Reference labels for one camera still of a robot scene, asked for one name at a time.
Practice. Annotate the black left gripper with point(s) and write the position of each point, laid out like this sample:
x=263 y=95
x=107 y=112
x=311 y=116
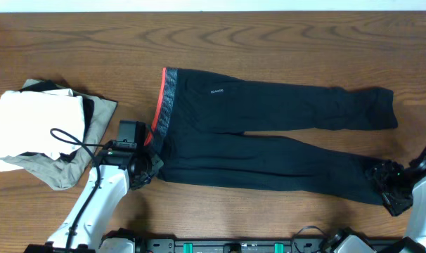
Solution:
x=151 y=168

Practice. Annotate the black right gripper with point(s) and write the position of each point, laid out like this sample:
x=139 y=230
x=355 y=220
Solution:
x=389 y=180

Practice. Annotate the dark teal athletic pants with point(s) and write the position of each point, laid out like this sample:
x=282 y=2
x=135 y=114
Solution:
x=214 y=130

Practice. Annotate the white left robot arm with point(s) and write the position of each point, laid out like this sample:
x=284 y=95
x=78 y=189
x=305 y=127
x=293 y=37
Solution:
x=116 y=169

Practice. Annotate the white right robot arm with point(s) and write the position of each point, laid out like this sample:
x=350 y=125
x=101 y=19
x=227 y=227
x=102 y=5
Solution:
x=416 y=228

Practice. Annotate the beige folded garment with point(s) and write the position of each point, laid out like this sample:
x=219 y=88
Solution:
x=57 y=174

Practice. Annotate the black folded garment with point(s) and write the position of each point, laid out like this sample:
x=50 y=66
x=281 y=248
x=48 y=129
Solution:
x=88 y=109

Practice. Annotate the white folded garment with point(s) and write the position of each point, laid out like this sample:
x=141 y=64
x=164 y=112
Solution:
x=26 y=118

